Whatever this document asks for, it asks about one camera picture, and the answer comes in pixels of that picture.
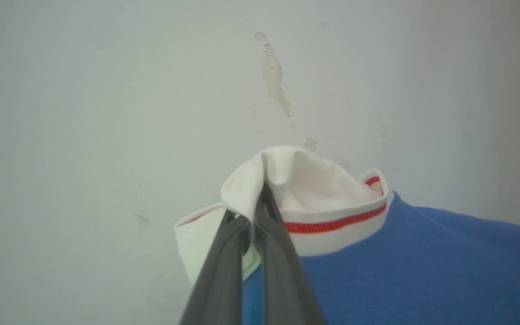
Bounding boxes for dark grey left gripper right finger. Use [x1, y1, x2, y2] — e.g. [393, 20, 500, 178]
[253, 181, 327, 325]

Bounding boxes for blue and white shirt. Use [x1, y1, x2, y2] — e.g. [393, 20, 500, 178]
[173, 145, 520, 325]

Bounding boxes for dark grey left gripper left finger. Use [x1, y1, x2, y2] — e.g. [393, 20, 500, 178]
[179, 209, 251, 325]

